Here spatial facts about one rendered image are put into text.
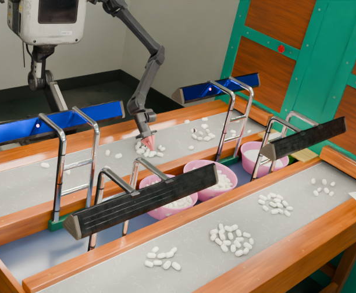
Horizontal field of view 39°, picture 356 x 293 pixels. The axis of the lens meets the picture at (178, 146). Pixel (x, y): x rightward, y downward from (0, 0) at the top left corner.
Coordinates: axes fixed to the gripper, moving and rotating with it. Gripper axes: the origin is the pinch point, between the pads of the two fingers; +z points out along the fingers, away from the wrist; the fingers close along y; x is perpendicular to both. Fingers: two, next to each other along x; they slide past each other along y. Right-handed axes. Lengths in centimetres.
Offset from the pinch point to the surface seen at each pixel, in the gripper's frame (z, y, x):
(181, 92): -17.9, 5.6, -29.3
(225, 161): 18.5, 34.8, -11.1
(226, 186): 31.4, 13.8, -25.0
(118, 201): 25, -75, -65
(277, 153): 27, 8, -65
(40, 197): 8, -68, -3
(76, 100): -95, 89, 180
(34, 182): 0, -64, 4
